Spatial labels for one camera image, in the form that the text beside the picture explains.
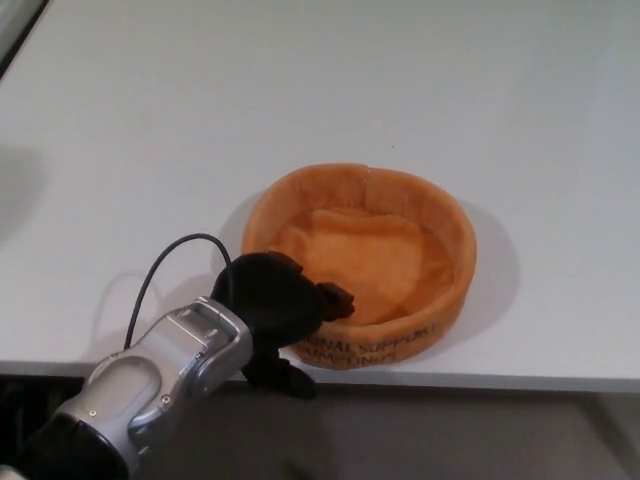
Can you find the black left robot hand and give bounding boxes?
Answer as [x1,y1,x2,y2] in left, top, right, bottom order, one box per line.
[212,251,357,401]

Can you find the orange plush round plate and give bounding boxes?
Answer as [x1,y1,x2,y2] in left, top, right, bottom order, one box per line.
[241,160,479,371]

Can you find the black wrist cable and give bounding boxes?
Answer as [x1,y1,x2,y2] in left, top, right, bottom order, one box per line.
[123,233,234,347]

